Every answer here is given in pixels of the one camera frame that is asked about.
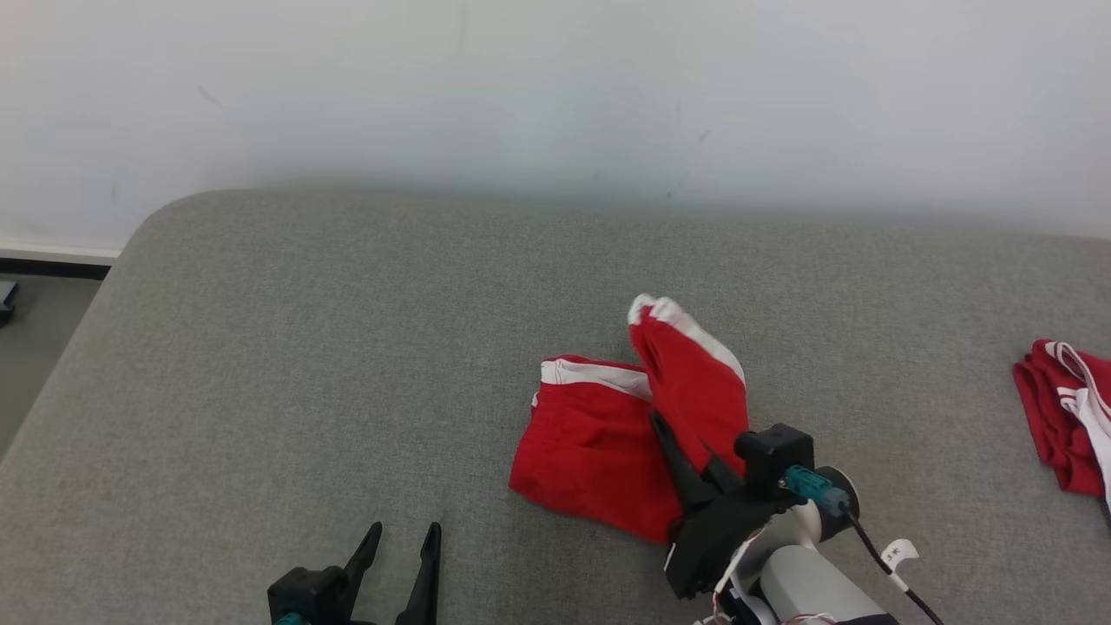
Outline red Bulls jersey white sleeves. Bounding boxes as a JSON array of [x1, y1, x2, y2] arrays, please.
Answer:
[[1013, 339, 1111, 513]]

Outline white and black baseboard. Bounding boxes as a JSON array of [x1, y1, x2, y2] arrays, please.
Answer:
[[0, 239, 122, 281]]

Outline red Bulls 23 shorts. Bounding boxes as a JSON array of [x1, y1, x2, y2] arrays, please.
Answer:
[[509, 293, 749, 546]]

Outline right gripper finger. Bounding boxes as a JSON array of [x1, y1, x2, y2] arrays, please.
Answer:
[[649, 411, 721, 513], [701, 447, 746, 496]]

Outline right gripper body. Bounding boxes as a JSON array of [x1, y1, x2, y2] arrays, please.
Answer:
[[664, 488, 821, 602]]

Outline grey fabric sofa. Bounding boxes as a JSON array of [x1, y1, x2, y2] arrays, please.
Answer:
[[0, 189, 1111, 625]]

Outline white label on right cable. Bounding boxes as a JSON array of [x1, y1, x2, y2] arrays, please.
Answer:
[[880, 538, 920, 574]]

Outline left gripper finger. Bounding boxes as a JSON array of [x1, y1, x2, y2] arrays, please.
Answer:
[[340, 521, 383, 621], [395, 521, 442, 625]]

